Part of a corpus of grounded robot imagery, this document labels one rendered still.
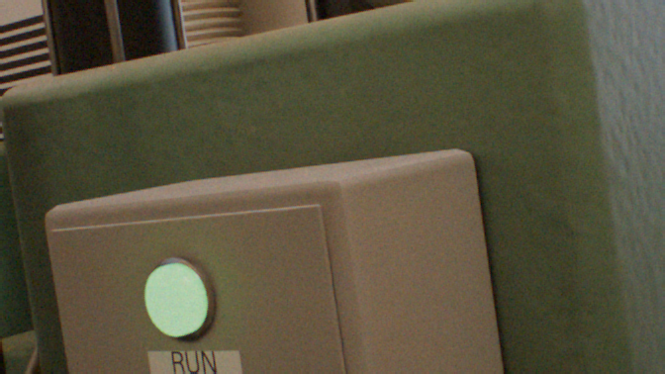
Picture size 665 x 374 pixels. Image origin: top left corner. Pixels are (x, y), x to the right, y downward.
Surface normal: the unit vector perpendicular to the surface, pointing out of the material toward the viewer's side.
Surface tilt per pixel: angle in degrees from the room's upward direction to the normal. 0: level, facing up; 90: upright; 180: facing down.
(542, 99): 90
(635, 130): 90
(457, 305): 90
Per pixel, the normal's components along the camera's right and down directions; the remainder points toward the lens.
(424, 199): 0.80, -0.08
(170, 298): -0.54, 0.09
